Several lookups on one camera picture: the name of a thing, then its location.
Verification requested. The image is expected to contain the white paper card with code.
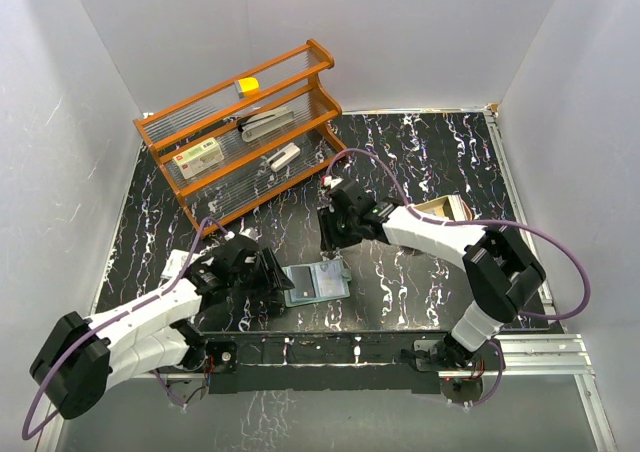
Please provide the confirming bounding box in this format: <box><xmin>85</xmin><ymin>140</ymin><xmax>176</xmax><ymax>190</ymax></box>
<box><xmin>161</xmin><ymin>249</ymin><xmax>188</xmax><ymax>280</ymax></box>

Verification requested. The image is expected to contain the beige card tray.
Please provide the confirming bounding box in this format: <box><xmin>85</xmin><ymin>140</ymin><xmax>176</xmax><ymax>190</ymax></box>
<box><xmin>413</xmin><ymin>194</ymin><xmax>456</xmax><ymax>221</ymax></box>

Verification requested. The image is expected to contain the green card holder wallet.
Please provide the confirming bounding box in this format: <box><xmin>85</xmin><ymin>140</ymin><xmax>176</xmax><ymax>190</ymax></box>
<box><xmin>283</xmin><ymin>259</ymin><xmax>352</xmax><ymax>308</ymax></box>

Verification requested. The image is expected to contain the purple cable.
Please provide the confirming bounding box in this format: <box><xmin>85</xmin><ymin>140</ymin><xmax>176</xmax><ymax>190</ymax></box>
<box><xmin>324</xmin><ymin>148</ymin><xmax>592</xmax><ymax>319</ymax></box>
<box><xmin>21</xmin><ymin>216</ymin><xmax>239</xmax><ymax>441</ymax></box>

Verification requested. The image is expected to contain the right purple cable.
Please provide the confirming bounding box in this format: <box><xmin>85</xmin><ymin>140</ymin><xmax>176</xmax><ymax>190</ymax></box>
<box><xmin>324</xmin><ymin>148</ymin><xmax>592</xmax><ymax>319</ymax></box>

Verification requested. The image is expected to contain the orange wooden three-tier rack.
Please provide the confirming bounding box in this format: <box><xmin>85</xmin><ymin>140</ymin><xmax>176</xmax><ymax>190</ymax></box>
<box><xmin>134</xmin><ymin>39</ymin><xmax>346</xmax><ymax>233</ymax></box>

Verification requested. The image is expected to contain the white staples box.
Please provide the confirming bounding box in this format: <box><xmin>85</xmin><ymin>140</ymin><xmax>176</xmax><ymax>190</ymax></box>
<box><xmin>172</xmin><ymin>138</ymin><xmax>224</xmax><ymax>180</ymax></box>

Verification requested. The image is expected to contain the stack of cards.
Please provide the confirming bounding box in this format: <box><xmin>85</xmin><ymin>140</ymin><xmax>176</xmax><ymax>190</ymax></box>
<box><xmin>449</xmin><ymin>194</ymin><xmax>473</xmax><ymax>221</ymax></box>

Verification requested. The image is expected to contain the yellow grey tape measure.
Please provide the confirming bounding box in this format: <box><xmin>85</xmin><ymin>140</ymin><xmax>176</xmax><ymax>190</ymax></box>
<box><xmin>234</xmin><ymin>76</ymin><xmax>261</xmax><ymax>98</ymax></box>

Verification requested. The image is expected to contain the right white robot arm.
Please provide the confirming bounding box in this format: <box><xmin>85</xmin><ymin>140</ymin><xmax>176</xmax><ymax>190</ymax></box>
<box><xmin>318</xmin><ymin>176</ymin><xmax>546</xmax><ymax>370</ymax></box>

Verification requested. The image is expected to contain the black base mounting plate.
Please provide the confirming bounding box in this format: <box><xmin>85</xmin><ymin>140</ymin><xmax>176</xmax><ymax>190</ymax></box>
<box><xmin>206</xmin><ymin>331</ymin><xmax>472</xmax><ymax>394</ymax></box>

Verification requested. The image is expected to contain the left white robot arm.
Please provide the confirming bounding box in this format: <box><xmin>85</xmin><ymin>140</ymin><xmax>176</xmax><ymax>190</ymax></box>
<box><xmin>29</xmin><ymin>235</ymin><xmax>294</xmax><ymax>419</ymax></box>

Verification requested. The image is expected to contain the small white stapler remover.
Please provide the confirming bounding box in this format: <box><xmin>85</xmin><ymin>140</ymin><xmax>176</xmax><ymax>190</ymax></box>
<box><xmin>267</xmin><ymin>142</ymin><xmax>301</xmax><ymax>173</ymax></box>

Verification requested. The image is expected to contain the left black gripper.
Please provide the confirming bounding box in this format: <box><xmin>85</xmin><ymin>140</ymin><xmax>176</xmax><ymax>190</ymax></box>
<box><xmin>230</xmin><ymin>247</ymin><xmax>293</xmax><ymax>302</ymax></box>

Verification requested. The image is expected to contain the white VIP card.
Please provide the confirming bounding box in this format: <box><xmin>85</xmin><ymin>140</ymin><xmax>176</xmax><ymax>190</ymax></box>
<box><xmin>315</xmin><ymin>262</ymin><xmax>348</xmax><ymax>298</ymax></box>

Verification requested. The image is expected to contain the grey black stapler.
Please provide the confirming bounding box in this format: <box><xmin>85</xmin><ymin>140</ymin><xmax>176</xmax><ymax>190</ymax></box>
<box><xmin>237</xmin><ymin>107</ymin><xmax>294</xmax><ymax>143</ymax></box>

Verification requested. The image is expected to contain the dark striped credit card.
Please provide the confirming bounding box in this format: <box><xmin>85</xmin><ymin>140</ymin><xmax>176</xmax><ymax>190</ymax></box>
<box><xmin>287</xmin><ymin>266</ymin><xmax>316</xmax><ymax>304</ymax></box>

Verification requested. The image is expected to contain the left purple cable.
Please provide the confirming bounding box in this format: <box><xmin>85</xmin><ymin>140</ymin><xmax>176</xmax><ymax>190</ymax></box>
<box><xmin>21</xmin><ymin>216</ymin><xmax>239</xmax><ymax>441</ymax></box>

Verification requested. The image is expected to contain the aluminium frame rail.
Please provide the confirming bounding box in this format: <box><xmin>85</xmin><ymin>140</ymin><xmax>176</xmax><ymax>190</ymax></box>
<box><xmin>484</xmin><ymin>103</ymin><xmax>618</xmax><ymax>451</ymax></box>

